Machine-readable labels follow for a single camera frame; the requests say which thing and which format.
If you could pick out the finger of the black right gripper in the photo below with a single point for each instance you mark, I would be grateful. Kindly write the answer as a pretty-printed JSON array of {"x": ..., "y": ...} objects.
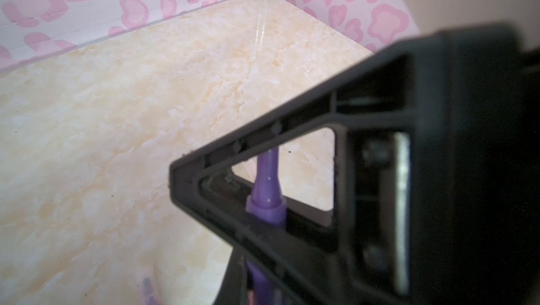
[{"x": 435, "y": 166}]

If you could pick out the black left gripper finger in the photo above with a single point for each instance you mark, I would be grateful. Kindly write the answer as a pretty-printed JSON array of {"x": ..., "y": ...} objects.
[{"x": 233, "y": 290}]

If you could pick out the purple highlighter pen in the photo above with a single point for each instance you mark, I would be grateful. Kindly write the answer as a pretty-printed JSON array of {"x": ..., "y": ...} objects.
[
  {"x": 148, "y": 293},
  {"x": 267, "y": 203}
]

